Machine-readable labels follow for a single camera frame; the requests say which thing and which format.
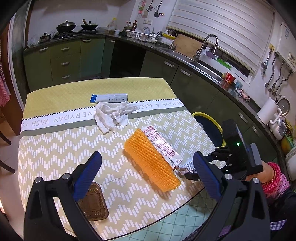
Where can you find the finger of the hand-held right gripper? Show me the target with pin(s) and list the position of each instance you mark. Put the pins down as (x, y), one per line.
(217, 154)
(192, 177)

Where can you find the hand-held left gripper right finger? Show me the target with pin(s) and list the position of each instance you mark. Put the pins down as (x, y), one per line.
(207, 176)

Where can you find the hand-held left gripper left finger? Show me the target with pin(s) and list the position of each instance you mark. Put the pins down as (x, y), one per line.
(86, 176)

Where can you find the silver foil wrapper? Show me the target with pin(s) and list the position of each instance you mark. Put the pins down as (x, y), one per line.
(187, 165)

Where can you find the yellow bin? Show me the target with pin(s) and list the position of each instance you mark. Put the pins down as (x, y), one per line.
(209, 132)

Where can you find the brown plastic tray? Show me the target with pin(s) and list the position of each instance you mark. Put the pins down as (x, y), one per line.
(94, 206)

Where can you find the orange spiky brush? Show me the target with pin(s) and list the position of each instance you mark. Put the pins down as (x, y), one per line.
(150, 160)

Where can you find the red-white snack wrapper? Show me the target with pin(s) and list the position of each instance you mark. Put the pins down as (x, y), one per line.
(159, 143)

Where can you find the white cloth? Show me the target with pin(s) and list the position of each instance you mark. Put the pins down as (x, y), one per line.
(108, 115)

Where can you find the blue and white packet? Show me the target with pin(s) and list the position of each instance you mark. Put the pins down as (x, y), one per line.
(111, 97)

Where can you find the person's right forearm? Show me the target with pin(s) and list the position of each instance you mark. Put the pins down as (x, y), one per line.
(279, 183)

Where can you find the person's right hand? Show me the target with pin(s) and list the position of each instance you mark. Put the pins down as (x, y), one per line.
(268, 172)

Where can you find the yellow patterned tablecloth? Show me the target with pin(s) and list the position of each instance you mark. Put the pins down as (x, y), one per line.
(69, 150)

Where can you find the white rice cooker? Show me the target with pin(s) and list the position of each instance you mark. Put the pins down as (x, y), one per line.
(278, 129)

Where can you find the dark stone countertop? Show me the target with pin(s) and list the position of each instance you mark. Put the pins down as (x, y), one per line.
(254, 106)

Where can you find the white electric kettle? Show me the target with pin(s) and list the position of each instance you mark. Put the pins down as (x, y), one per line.
(268, 111)

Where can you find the pile of candy wrappers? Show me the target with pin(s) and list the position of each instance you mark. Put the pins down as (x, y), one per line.
(242, 95)

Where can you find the round silver appliance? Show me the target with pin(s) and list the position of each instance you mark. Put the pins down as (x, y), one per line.
(285, 105)

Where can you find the green sink base cabinet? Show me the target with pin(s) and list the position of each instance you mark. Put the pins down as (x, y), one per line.
(196, 92)

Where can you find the red cup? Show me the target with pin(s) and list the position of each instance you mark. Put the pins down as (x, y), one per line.
(229, 80)

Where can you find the person's body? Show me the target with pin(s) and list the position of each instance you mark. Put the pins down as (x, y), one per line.
(282, 208)

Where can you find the steel sink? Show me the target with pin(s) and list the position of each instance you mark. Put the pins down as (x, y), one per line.
(208, 69)

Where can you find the hanging steel ladle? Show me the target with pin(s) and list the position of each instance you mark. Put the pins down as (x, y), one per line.
(264, 66)

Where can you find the green plastic tray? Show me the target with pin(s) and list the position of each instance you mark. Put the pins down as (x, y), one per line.
(223, 63)

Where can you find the purple sponge holder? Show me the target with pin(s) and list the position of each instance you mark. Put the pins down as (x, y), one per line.
(211, 55)

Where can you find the tall steel faucet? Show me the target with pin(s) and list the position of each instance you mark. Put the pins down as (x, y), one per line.
(197, 56)

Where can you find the white water heater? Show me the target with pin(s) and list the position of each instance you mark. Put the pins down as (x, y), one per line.
(286, 46)

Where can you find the wooden cutting board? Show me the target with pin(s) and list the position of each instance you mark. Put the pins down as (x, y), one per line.
(185, 45)

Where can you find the green base cabinet with drawers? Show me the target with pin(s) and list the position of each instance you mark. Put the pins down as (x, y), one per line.
(67, 62)

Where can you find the small chrome faucet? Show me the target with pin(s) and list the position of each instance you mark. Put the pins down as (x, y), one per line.
(171, 44)

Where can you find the white window blind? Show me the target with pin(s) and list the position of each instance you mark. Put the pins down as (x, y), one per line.
(219, 27)

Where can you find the black built-in appliance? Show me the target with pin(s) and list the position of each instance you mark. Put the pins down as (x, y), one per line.
(127, 60)

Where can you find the yellow sink caddy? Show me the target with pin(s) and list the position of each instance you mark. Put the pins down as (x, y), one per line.
(168, 36)

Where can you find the gas stove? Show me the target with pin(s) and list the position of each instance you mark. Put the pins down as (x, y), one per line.
(76, 34)

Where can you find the white dish rack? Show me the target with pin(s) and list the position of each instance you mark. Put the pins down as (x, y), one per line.
(138, 36)

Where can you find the small lidded pot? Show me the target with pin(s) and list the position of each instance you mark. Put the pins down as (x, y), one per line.
(45, 37)

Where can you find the clear plastic bag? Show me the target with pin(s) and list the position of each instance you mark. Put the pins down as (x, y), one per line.
(33, 41)

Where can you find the sliding glass door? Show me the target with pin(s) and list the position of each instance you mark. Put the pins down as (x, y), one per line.
(18, 46)

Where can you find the black wok with lid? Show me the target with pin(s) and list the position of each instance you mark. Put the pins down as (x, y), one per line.
(66, 27)

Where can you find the black wok with utensil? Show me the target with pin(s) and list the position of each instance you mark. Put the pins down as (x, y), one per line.
(89, 26)

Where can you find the dark sauce bottle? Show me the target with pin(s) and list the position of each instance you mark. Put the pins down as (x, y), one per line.
(134, 26)

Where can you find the black spatula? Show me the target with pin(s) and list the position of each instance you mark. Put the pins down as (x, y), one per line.
(156, 14)

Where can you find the cooking oil bottle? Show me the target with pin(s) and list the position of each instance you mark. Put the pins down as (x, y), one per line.
(113, 24)

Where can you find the wooden spatula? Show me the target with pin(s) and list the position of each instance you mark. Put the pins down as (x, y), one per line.
(145, 14)

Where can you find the white wall socket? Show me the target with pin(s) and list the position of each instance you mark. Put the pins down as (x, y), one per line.
(148, 21)

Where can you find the pink wall decoration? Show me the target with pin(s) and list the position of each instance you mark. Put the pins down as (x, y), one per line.
(142, 8)

